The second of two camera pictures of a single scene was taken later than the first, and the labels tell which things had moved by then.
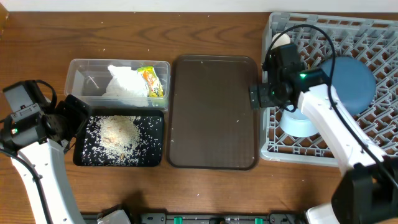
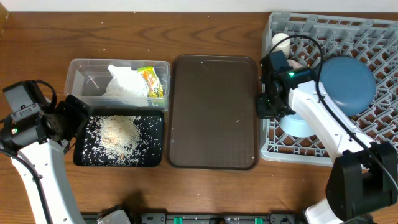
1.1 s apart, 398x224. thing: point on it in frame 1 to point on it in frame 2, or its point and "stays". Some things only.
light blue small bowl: x=296 y=124 stays
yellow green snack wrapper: x=152 y=83 stays
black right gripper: x=264 y=100 to x=262 y=112
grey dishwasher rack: x=321 y=37 stays
